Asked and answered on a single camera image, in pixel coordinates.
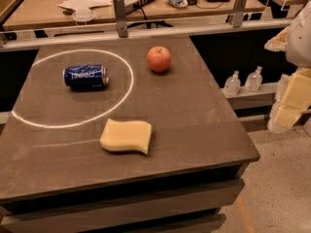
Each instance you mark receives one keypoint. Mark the right grey metal post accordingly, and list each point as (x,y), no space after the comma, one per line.
(238,13)

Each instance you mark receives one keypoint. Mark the clear plastic lid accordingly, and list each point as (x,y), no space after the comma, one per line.
(83,15)

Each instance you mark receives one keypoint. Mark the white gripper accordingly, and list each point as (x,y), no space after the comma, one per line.
(299,38)

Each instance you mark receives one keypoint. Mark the left grey metal post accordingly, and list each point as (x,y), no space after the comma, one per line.
(121,25)

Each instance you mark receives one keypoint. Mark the white paper sheets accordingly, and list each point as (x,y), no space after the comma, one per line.
(77,4)

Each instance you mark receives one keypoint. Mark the clear sanitizer bottle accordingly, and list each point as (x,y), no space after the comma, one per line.
(254,80)
(232,84)

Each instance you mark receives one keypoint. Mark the grey power strip box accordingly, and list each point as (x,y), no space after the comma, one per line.
(133,5)

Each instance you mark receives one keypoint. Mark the blue white device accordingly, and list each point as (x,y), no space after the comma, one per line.
(178,3)

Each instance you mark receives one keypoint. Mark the left clear sanitizer bottle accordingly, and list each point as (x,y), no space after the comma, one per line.
(232,84)

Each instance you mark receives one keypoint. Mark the yellow sponge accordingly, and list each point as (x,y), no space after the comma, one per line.
(126,136)

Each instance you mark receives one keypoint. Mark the blue pepsi can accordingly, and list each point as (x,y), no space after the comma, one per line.
(88,75)

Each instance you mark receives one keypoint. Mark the right clear sanitizer bottle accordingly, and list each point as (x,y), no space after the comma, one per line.
(254,80)

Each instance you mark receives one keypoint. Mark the grey metal post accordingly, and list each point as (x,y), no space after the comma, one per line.
(121,25)
(238,13)

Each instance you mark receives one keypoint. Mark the red apple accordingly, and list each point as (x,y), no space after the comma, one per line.
(159,59)

